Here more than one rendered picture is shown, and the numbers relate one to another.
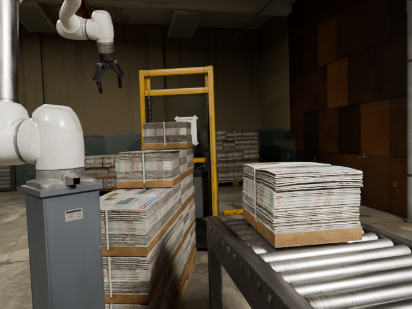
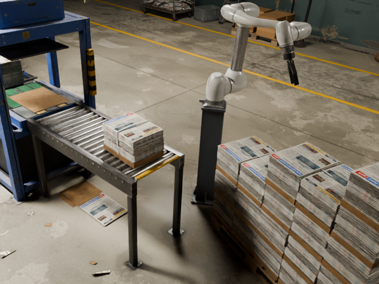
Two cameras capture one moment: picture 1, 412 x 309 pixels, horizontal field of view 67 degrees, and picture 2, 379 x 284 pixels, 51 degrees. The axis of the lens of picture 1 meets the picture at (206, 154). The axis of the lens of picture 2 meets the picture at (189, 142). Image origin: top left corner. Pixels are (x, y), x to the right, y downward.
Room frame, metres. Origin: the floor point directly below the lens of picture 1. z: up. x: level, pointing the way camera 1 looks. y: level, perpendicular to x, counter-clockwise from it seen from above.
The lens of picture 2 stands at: (3.42, -1.62, 2.43)
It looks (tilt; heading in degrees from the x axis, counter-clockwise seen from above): 30 degrees down; 141
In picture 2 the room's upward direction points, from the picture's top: 3 degrees clockwise
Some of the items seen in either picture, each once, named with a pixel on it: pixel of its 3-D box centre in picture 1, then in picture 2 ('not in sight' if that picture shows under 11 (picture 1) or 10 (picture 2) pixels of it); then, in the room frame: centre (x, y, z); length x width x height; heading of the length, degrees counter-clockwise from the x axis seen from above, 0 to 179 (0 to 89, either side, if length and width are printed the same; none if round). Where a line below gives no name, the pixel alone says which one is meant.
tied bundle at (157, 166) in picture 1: (149, 168); (302, 172); (2.14, 0.39, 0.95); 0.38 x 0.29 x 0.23; 85
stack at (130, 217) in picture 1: (147, 250); (276, 221); (2.01, 0.41, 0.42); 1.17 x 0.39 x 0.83; 173
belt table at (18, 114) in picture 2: not in sight; (33, 102); (-0.24, -0.62, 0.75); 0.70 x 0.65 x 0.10; 12
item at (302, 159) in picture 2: (151, 151); (303, 158); (2.14, 0.37, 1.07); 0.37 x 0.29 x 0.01; 85
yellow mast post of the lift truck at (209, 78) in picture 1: (211, 154); not in sight; (3.12, -0.06, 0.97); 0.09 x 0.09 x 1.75; 83
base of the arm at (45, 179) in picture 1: (63, 176); (212, 101); (1.07, 0.49, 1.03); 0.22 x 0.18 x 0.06; 45
